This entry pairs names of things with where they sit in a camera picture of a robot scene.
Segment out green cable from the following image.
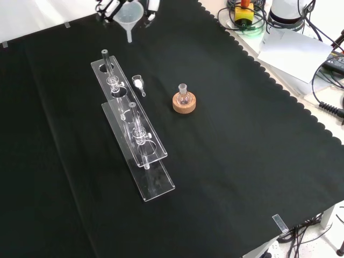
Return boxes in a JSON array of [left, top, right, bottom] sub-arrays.
[[235, 20, 267, 36]]

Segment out glass round-bottom flask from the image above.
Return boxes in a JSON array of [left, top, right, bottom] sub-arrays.
[[177, 83, 192, 106]]

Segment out clear acrylic funnel stand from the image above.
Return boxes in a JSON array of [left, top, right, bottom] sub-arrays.
[[90, 49, 176, 202]]

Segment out white power strip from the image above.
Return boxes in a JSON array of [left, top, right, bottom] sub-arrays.
[[256, 240, 281, 258]]

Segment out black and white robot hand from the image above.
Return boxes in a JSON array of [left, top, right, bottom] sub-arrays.
[[95, 0, 161, 24]]

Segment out black coiled cable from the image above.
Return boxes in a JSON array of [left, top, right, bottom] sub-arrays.
[[311, 58, 344, 118]]

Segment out glass weighing funnel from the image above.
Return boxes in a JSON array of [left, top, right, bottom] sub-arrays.
[[131, 75, 147, 98]]

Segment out yellow stop button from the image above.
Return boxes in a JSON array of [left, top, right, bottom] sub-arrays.
[[234, 0, 255, 28]]

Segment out pale board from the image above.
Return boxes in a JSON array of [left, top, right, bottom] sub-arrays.
[[257, 27, 334, 95]]

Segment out black cloth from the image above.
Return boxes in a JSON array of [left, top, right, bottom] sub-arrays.
[[0, 0, 344, 258]]

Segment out black cable bundle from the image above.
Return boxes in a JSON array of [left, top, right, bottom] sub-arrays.
[[278, 206, 344, 258]]

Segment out cork ring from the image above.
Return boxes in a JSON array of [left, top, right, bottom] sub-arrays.
[[171, 92, 198, 114]]

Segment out clear plastic funnel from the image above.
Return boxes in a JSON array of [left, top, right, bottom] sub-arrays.
[[112, 1, 145, 44]]

